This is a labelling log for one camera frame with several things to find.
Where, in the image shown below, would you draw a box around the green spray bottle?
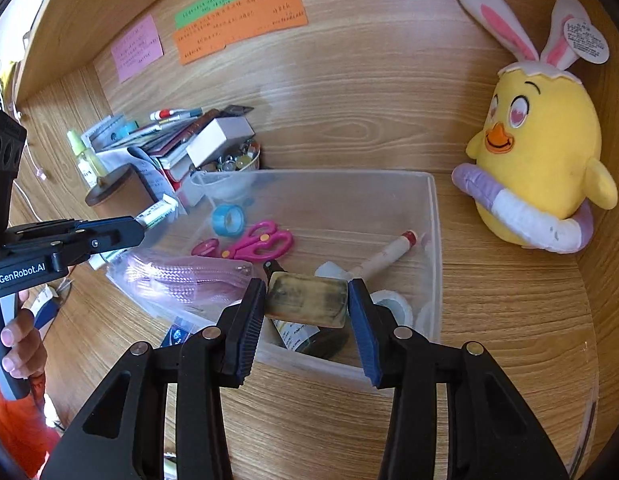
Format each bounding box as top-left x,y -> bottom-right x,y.
66,130 -> 108,188

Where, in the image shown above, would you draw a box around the orange sticky note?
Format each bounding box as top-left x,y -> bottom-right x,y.
174,0 -> 308,65

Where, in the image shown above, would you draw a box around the white bowl of beads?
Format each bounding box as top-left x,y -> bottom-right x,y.
191,141 -> 262,202

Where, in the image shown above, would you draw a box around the yellow worn eraser block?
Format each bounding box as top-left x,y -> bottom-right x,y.
265,271 -> 349,330

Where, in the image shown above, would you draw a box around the stack of papers and books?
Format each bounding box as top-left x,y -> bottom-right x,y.
81,104 -> 255,201

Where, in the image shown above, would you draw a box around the white small box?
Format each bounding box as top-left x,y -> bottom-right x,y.
187,117 -> 254,167

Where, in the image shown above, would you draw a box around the pink rope in bag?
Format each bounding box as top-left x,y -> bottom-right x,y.
119,250 -> 255,311

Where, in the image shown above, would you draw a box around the red white marker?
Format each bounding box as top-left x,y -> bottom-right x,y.
150,107 -> 203,122

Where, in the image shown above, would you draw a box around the clear plastic storage bin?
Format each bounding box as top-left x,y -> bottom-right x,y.
104,168 -> 444,395

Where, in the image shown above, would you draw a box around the white bandage roll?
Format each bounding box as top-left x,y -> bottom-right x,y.
370,289 -> 415,327

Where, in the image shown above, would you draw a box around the brown mug with lid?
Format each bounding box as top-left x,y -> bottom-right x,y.
85,165 -> 154,218

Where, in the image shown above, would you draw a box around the green sticky note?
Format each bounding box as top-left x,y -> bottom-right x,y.
175,0 -> 234,29

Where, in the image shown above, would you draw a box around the pink sticky note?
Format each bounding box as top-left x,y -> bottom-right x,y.
111,14 -> 164,82

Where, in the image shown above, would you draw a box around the blue tape roll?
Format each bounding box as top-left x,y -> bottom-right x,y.
210,204 -> 246,237

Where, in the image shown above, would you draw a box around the dark glass dropper bottle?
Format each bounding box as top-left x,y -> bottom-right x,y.
262,259 -> 349,359

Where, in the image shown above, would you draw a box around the yellow chick plush toy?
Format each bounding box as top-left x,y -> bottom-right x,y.
451,0 -> 617,254

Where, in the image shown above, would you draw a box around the blue Max blade box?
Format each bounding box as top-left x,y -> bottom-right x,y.
160,324 -> 191,348

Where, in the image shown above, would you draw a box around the person's left hand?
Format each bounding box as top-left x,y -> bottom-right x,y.
0,290 -> 48,379

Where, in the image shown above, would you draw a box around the white pill bottle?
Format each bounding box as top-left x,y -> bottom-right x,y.
315,261 -> 364,281

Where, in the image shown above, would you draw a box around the pink scissors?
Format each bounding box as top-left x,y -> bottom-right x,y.
191,221 -> 294,263

